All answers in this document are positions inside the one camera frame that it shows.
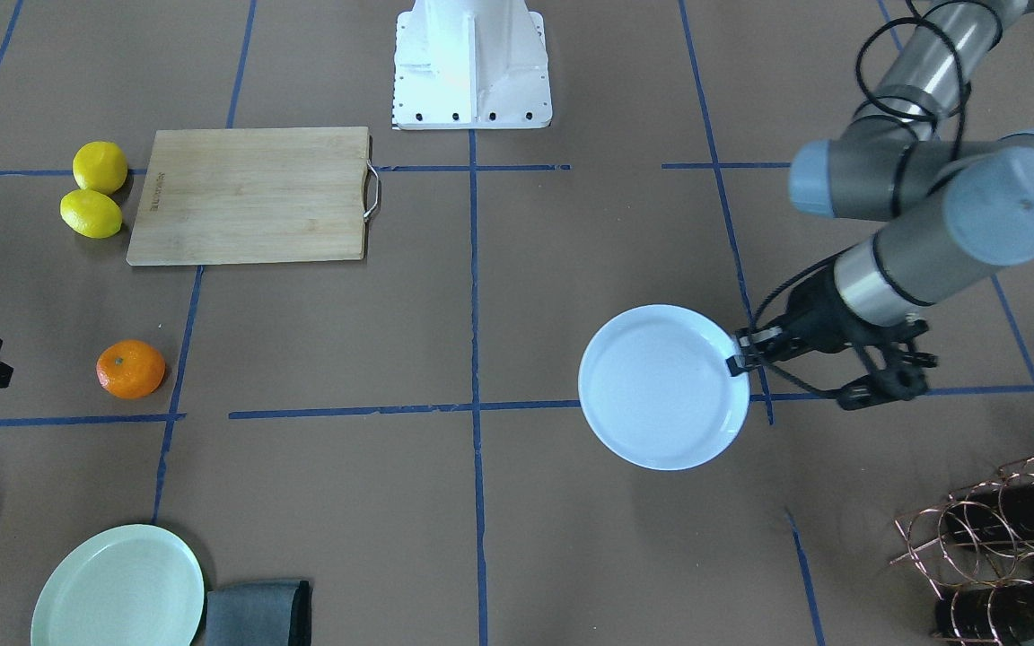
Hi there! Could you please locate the orange fruit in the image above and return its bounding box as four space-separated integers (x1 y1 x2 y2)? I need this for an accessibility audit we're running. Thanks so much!
95 339 168 400

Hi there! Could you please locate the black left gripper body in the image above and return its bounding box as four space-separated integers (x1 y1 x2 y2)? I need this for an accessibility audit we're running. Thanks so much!
755 265 877 369

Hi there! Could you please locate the light green plate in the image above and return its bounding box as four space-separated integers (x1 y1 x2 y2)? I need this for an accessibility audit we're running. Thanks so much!
30 524 206 645

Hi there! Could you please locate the light blue plate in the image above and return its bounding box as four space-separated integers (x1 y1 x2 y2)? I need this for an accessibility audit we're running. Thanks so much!
577 305 750 471

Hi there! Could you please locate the dark wine bottle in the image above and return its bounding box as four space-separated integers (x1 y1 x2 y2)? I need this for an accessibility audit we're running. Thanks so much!
944 479 1034 549
933 583 1034 645

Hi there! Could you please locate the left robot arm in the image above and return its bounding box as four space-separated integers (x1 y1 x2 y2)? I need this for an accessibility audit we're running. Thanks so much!
727 1 1034 384

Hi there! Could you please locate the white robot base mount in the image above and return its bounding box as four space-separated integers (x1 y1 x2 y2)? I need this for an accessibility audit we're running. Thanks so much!
391 1 554 131

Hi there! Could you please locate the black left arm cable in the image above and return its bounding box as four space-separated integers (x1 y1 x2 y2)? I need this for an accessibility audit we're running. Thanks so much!
750 0 994 400

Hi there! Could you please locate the yellow lemon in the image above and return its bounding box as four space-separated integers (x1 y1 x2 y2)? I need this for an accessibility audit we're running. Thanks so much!
60 188 124 239
71 142 128 195

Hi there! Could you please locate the upper yellow lemon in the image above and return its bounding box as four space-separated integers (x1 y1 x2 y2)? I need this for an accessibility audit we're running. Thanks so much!
60 188 124 239

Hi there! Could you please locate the grey folded cloth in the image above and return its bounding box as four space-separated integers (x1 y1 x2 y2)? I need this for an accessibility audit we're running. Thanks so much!
205 580 312 645

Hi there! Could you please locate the lower yellow lemon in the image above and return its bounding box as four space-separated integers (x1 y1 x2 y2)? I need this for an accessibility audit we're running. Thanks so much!
71 142 128 195

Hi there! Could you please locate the bamboo cutting board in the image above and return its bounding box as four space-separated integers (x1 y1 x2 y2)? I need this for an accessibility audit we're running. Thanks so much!
127 127 381 266

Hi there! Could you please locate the copper wire wine rack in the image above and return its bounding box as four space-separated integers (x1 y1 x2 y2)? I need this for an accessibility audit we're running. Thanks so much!
893 457 1034 645

